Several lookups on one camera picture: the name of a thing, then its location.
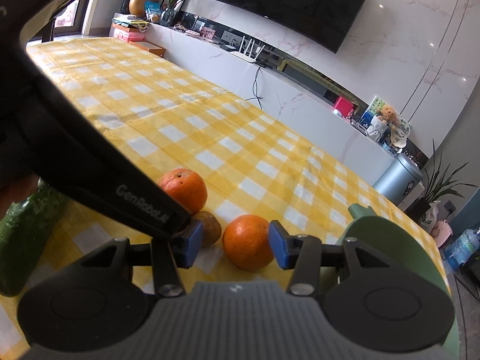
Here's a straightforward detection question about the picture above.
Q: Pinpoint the red box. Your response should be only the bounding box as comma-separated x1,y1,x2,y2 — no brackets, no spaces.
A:
333,96,355,119

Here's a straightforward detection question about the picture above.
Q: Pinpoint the potted long-leaf plant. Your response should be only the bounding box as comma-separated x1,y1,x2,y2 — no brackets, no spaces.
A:
405,141,479,224

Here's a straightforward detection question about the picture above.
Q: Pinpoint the white plastic bag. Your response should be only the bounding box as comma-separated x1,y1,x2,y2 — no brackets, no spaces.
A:
420,201,440,233

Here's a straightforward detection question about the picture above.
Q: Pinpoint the teddy bear in pot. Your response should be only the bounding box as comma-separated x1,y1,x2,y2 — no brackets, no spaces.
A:
366,105,397,142

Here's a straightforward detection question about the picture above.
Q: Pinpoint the blue water jug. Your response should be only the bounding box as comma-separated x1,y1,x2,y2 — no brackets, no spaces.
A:
445,229,479,270

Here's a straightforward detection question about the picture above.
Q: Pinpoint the white tv cabinet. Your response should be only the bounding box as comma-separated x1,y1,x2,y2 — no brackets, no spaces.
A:
145,24,394,185

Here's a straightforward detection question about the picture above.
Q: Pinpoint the orange tangerine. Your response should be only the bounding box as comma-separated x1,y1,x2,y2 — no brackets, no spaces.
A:
222,214,273,272
158,168,208,215

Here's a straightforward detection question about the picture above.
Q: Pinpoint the stack of pink books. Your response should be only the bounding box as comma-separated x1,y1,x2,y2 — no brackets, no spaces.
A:
110,16,149,42

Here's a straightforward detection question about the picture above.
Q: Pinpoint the green plastic bowl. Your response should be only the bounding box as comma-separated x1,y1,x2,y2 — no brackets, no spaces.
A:
328,203,460,359

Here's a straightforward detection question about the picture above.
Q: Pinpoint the brown longan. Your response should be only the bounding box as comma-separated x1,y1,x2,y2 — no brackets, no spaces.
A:
193,211,222,248

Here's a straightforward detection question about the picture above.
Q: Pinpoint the white wifi router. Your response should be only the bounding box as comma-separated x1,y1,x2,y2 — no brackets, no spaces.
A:
230,36,265,63

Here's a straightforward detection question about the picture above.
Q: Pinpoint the pink pig plush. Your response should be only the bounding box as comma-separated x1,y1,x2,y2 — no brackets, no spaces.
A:
430,220,453,248

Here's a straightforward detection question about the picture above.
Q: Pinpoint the grey metal trash can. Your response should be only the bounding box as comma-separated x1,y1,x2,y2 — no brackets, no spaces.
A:
373,154,423,206

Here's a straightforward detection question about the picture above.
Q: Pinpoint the orange cardboard box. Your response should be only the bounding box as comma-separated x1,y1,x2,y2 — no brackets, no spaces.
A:
130,41,166,58

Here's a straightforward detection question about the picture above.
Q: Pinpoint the black cable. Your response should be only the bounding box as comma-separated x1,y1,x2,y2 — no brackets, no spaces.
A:
245,65,266,111

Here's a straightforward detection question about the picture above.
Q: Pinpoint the green cucumber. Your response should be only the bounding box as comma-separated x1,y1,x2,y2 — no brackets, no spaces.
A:
0,180,68,297

